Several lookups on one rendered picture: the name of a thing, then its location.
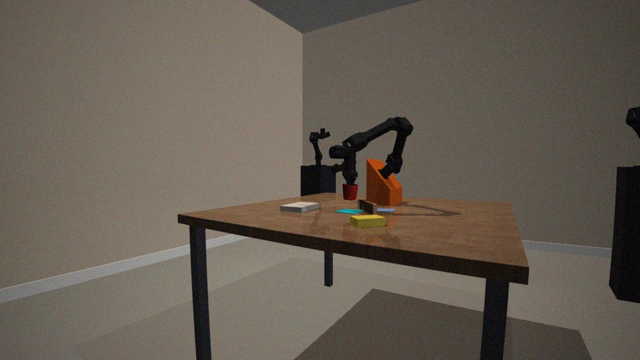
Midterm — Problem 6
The yellow rectangular block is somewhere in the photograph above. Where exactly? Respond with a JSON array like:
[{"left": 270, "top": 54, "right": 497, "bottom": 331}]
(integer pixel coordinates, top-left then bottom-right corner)
[{"left": 350, "top": 215, "right": 386, "bottom": 228}]

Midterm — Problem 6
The red cup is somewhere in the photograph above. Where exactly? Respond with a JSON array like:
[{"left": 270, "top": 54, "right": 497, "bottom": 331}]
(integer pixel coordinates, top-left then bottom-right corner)
[{"left": 342, "top": 183, "right": 358, "bottom": 201}]

